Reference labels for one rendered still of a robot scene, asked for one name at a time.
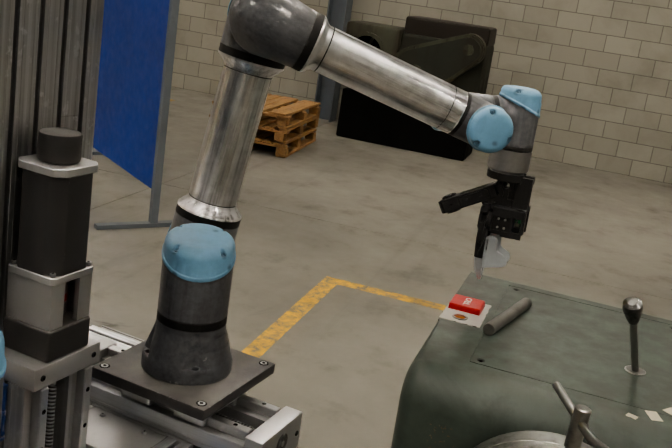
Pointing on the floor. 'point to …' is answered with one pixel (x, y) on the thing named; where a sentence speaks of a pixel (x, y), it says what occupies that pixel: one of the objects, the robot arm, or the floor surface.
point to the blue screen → (138, 64)
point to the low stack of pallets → (287, 124)
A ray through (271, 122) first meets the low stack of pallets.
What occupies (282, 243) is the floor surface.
